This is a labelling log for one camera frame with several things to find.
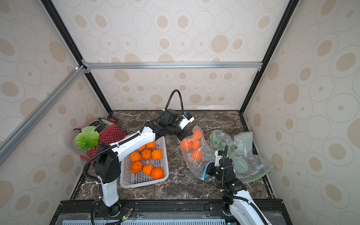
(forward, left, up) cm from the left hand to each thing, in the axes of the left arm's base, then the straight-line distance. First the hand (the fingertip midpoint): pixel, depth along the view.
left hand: (196, 133), depth 79 cm
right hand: (-11, -9, -15) cm, 20 cm away
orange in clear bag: (+1, -1, -13) cm, 13 cm away
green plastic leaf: (-3, +60, -2) cm, 61 cm away
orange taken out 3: (-14, +35, -15) cm, 40 cm away
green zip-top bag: (0, -29, -9) cm, 30 cm away
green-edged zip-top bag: (-13, -32, -17) cm, 38 cm away
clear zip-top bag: (-14, -1, -14) cm, 20 cm away
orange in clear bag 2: (-6, -3, -16) cm, 17 cm away
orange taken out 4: (-15, +28, -16) cm, 36 cm away
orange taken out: (-6, +30, -16) cm, 35 cm away
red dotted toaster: (+4, +53, -6) cm, 54 cm away
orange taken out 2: (-5, +24, -15) cm, 29 cm away
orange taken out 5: (-17, +22, -15) cm, 32 cm away
